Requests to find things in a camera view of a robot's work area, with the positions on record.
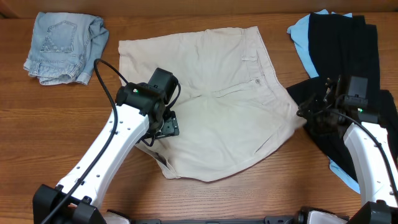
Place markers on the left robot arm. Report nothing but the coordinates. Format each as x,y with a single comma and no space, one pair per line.
141,113

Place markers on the light blue shirt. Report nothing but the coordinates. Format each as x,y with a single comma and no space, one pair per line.
299,34

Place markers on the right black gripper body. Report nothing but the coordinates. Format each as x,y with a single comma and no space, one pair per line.
321,120

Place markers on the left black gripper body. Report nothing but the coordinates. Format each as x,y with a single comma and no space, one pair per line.
170,126

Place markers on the beige khaki shorts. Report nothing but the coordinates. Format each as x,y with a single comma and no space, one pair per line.
232,111

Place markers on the black garment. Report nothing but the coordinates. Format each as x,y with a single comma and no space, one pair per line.
346,46

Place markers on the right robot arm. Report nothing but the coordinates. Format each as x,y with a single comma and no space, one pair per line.
344,109

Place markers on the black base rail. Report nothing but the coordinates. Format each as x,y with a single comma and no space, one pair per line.
304,215

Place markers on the folded light denim jeans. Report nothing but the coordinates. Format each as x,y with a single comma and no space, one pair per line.
64,47

